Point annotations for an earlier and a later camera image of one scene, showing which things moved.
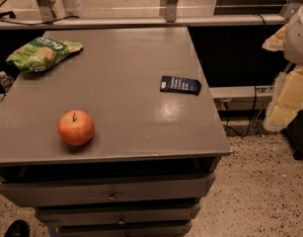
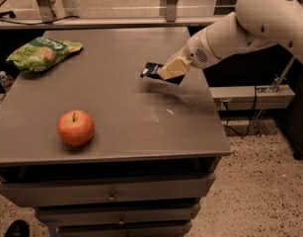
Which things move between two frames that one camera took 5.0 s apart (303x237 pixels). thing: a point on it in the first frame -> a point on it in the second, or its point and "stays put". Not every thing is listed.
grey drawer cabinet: (157, 144) stays put
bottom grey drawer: (126, 229) stays put
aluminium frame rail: (14, 23) stays put
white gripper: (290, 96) -> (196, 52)
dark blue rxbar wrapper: (180, 85) -> (150, 70)
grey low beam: (242, 97) stays put
